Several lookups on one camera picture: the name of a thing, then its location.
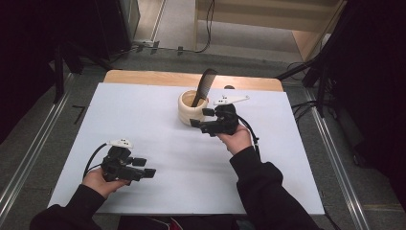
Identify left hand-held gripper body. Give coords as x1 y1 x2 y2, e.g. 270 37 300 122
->
101 138 145 187

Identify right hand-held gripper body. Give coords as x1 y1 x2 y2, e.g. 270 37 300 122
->
199 94 251 138

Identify cream cup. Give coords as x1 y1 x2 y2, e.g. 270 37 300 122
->
177 89 211 127

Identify black comb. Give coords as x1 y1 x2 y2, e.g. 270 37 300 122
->
191 67 219 108

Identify person's right hand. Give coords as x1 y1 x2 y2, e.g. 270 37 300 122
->
216 124 254 157

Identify person's left hand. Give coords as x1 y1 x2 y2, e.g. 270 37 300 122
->
81 167 132 200

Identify white board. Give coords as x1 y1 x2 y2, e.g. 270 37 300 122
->
47 81 327 216

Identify wooden table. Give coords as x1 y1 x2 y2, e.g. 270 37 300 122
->
102 69 284 93

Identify light wooden shelf unit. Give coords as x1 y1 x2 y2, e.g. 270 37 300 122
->
193 0 349 62

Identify black tripod stand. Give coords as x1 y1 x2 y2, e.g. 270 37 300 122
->
275 30 338 120
51 39 117 105

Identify dark cabinet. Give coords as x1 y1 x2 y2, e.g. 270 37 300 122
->
95 0 142 62

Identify dark curtain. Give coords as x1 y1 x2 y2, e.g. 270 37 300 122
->
324 0 406 205
0 0 108 146

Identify left hand-held gripper cable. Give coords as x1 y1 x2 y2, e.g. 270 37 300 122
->
82 142 108 178

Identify hand-held gripper cable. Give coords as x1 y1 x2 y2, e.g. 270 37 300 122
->
82 142 108 178
237 115 262 161

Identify right hand-held gripper cable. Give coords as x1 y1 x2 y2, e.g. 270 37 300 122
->
237 115 262 161

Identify black floor cables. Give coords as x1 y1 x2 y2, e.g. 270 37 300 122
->
285 60 321 124

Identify hanging black cable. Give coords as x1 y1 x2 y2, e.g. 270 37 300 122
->
193 0 215 55

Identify metal floor rail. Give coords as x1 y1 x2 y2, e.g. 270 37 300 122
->
0 72 77 219
302 86 372 230

